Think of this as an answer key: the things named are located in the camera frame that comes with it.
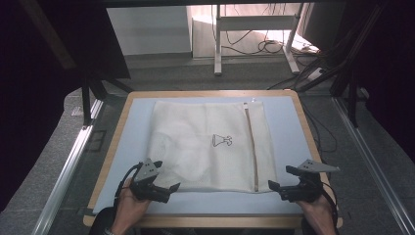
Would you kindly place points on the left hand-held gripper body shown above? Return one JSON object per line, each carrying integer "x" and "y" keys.
{"x": 147, "y": 171}

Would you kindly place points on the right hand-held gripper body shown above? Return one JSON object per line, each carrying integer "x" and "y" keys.
{"x": 306, "y": 191}

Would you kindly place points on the white mesh laundry bag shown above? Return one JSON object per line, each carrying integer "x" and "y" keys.
{"x": 202, "y": 147}

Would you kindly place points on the person's right hand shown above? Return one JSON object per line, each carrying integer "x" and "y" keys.
{"x": 318, "y": 212}

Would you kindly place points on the person's left hand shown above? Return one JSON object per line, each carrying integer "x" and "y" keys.
{"x": 129, "y": 209}

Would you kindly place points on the light blue table mat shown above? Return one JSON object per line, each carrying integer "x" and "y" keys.
{"x": 287, "y": 137}

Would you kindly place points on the black chair armrest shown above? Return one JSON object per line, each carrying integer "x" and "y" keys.
{"x": 99, "y": 222}

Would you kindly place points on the black tripod stand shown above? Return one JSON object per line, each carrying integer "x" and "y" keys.
{"x": 86, "y": 104}

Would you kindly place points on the black metal stand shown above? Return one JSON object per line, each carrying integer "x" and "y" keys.
{"x": 352, "y": 98}

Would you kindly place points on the white power strip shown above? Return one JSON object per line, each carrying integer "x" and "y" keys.
{"x": 315, "y": 73}

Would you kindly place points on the white panel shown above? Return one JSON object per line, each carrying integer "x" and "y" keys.
{"x": 147, "y": 29}

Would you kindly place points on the wooden beam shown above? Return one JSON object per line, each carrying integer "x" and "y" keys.
{"x": 49, "y": 36}

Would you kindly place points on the aluminium rail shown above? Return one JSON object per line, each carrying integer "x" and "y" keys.
{"x": 372, "y": 160}
{"x": 67, "y": 169}

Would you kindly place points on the white metal stand frame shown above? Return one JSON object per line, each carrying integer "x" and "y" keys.
{"x": 218, "y": 39}

